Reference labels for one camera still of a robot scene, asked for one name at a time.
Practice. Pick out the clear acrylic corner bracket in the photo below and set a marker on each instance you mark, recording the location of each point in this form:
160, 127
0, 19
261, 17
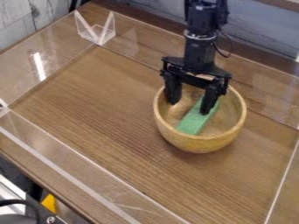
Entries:
98, 34

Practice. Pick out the green rectangular block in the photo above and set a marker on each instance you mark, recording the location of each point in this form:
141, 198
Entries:
193, 121

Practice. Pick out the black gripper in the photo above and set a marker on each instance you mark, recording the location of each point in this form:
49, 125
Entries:
195, 69

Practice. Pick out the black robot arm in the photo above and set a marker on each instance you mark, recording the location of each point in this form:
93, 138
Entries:
205, 18

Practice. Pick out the clear acrylic tray wall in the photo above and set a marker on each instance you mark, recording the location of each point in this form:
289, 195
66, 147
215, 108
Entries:
77, 129

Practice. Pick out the brown wooden bowl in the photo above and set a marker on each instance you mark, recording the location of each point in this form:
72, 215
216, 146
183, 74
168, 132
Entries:
221, 128

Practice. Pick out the yellow sticker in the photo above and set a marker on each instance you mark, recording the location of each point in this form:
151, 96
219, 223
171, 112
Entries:
49, 203

